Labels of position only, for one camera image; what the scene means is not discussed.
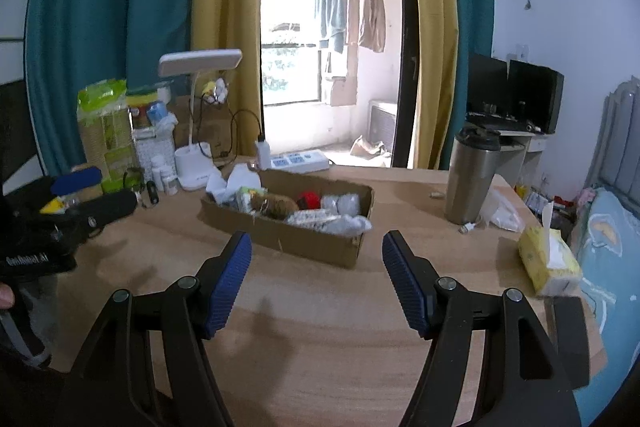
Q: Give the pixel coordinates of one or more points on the small yellow white toy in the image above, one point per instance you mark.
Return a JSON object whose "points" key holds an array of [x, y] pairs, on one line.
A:
{"points": [[217, 91]]}

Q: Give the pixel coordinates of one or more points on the person's left hand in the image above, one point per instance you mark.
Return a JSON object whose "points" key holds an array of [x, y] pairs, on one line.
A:
{"points": [[6, 296]]}

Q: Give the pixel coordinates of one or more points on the clear plastic bag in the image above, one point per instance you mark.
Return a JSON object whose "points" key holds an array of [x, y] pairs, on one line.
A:
{"points": [[505, 212]]}

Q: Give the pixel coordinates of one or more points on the black monitor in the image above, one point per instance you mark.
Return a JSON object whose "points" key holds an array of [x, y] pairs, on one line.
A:
{"points": [[535, 94], [487, 84]]}

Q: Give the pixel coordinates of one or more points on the white desk lamp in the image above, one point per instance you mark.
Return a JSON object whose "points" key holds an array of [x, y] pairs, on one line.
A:
{"points": [[200, 59]]}

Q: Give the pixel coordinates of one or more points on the small black flashlight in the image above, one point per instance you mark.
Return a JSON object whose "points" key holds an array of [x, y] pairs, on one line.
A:
{"points": [[152, 194]]}

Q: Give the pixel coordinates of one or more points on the hanging beige shirt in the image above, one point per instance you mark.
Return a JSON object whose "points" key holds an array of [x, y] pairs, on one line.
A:
{"points": [[367, 2]]}

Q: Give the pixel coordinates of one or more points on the dark chair back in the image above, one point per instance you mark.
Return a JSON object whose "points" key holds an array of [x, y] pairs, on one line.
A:
{"points": [[17, 132]]}

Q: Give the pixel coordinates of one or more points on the white power strip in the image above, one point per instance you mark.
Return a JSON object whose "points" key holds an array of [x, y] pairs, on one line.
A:
{"points": [[300, 159]]}

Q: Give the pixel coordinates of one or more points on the white usb plug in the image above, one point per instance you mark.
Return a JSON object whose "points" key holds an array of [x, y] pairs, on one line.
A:
{"points": [[466, 228]]}

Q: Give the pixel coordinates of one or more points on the steel tumbler with black lid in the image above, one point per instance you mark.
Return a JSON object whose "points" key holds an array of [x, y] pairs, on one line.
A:
{"points": [[470, 182]]}

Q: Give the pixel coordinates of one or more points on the light blue printed blanket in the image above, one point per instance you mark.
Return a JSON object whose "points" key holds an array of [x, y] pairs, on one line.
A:
{"points": [[610, 257]]}

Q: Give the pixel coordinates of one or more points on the white fluffy socks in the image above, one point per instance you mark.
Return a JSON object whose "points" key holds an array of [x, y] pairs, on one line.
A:
{"points": [[342, 203]]}

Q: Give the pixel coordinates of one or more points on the white woven basket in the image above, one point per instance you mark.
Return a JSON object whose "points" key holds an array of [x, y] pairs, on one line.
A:
{"points": [[150, 152]]}

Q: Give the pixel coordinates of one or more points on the hanging blue-grey shirt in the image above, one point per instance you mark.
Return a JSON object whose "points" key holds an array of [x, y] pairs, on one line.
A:
{"points": [[331, 2]]}

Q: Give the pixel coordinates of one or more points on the white charger plug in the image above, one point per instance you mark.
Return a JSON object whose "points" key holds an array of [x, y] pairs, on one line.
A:
{"points": [[263, 154]]}

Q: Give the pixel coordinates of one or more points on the brown carton behind lamp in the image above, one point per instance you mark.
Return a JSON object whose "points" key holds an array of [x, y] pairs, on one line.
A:
{"points": [[210, 127]]}

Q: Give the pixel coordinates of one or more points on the brown cardboard box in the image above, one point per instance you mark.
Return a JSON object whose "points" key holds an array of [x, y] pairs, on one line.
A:
{"points": [[300, 244]]}

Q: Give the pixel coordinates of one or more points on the cardboard box on balcony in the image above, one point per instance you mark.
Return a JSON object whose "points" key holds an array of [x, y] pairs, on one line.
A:
{"points": [[342, 92]]}

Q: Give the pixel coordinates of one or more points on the white balcony appliance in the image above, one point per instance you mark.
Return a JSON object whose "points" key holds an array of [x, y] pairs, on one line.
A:
{"points": [[382, 124]]}

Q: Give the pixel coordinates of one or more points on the yellow tissue pack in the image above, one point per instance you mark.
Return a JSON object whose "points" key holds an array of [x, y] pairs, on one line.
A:
{"points": [[545, 262]]}

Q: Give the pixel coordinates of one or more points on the white plastic bag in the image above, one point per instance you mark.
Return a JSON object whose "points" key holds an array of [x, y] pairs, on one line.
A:
{"points": [[352, 224], [240, 179]]}

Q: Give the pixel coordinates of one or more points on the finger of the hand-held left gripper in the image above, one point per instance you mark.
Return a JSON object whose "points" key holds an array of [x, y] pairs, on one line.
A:
{"points": [[77, 179], [110, 207]]}

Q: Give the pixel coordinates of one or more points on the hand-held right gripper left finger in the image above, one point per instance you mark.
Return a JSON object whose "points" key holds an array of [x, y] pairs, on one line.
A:
{"points": [[227, 287]]}

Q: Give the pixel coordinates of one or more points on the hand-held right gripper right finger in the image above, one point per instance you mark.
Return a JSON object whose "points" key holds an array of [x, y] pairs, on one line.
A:
{"points": [[407, 289]]}

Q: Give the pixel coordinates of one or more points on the green snack packet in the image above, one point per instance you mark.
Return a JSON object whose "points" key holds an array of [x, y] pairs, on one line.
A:
{"points": [[105, 132]]}

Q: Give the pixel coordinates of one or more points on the cardboard scraps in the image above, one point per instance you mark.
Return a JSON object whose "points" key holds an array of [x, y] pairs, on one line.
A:
{"points": [[367, 147]]}

